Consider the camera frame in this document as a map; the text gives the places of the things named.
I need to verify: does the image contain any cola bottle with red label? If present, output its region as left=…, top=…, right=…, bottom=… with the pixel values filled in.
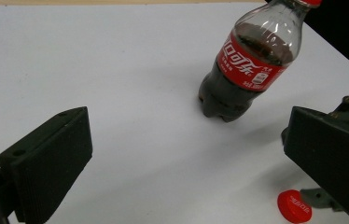
left=198, top=0, right=324, bottom=123

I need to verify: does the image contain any red bottle cap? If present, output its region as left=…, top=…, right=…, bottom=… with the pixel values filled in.
left=276, top=189, right=314, bottom=224

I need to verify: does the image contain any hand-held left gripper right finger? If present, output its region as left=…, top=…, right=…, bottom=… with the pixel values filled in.
left=281, top=94, right=349, bottom=224

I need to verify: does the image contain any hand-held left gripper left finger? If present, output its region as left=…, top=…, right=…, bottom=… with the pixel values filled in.
left=0, top=105, right=94, bottom=224

